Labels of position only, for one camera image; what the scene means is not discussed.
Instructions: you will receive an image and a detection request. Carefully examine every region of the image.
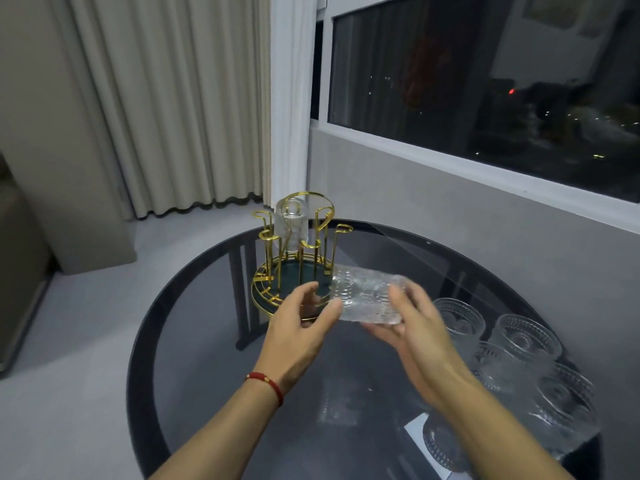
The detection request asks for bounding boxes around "person's left hand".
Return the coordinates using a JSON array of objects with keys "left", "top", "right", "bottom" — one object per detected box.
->
[{"left": 252, "top": 282, "right": 345, "bottom": 391}]

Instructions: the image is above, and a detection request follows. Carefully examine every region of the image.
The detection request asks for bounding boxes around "person's right hand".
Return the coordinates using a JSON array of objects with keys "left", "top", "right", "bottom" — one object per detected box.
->
[{"left": 361, "top": 283, "right": 475, "bottom": 411}]

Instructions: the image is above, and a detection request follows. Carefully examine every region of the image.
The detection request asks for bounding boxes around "gold wire glass rack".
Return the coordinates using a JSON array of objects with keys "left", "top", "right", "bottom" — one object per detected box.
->
[{"left": 251, "top": 190, "right": 354, "bottom": 323}]

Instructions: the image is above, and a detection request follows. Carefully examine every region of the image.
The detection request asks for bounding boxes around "person's left forearm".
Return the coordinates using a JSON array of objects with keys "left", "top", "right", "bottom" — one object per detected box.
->
[{"left": 149, "top": 382, "right": 281, "bottom": 480}]

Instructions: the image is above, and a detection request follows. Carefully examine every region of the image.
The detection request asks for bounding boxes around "person's right forearm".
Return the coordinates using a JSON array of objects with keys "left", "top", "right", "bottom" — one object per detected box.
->
[{"left": 432, "top": 377, "right": 576, "bottom": 480}]

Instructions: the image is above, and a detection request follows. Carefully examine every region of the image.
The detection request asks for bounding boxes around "round dark glass table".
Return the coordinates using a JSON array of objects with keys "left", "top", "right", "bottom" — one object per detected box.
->
[{"left": 125, "top": 219, "right": 606, "bottom": 480}]

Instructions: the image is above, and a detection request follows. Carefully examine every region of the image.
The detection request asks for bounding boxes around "white sheer curtain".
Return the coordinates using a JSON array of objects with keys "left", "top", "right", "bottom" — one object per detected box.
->
[{"left": 269, "top": 0, "right": 321, "bottom": 208}]

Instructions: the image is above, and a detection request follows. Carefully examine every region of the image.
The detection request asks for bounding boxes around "beige pleated curtain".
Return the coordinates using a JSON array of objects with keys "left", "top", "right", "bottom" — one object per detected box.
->
[{"left": 67, "top": 0, "right": 273, "bottom": 219}]

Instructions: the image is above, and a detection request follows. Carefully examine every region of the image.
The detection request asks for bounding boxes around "brown sofa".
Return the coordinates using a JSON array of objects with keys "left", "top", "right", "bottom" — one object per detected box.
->
[{"left": 0, "top": 154, "right": 56, "bottom": 378}]

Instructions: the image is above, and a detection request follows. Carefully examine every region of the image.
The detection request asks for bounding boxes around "white framed window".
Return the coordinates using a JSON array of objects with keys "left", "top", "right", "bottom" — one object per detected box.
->
[{"left": 309, "top": 0, "right": 640, "bottom": 235}]

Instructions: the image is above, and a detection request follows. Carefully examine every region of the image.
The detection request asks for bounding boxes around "red string bracelet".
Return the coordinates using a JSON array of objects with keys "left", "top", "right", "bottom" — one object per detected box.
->
[{"left": 245, "top": 372, "right": 285, "bottom": 408}]

